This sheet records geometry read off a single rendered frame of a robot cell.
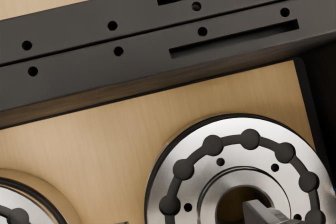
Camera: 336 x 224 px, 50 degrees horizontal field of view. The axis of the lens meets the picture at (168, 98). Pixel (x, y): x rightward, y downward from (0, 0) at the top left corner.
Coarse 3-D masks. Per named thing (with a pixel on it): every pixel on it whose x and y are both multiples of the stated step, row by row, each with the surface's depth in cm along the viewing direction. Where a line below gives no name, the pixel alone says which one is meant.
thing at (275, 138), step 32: (224, 128) 19; (256, 128) 19; (192, 160) 19; (224, 160) 19; (256, 160) 19; (288, 160) 19; (320, 160) 19; (160, 192) 19; (192, 192) 19; (288, 192) 19; (320, 192) 19
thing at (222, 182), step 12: (228, 168) 19; (240, 168) 18; (252, 168) 18; (216, 180) 18; (228, 180) 18; (240, 180) 18; (252, 180) 18; (264, 180) 18; (276, 180) 19; (204, 192) 18; (216, 192) 18; (264, 192) 18; (276, 192) 18; (204, 204) 18; (216, 204) 18; (276, 204) 18; (288, 204) 18; (204, 216) 18; (216, 216) 18; (288, 216) 18
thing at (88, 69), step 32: (288, 0) 12; (320, 0) 12; (160, 32) 12; (192, 32) 12; (224, 32) 12; (256, 32) 14; (288, 32) 12; (320, 32) 12; (32, 64) 12; (64, 64) 12; (96, 64) 12; (128, 64) 12; (160, 64) 12; (192, 64) 12; (0, 96) 12; (32, 96) 12; (64, 96) 12
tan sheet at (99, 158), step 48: (144, 96) 22; (192, 96) 22; (240, 96) 22; (288, 96) 22; (0, 144) 22; (48, 144) 22; (96, 144) 22; (144, 144) 22; (96, 192) 22; (144, 192) 22; (240, 192) 22
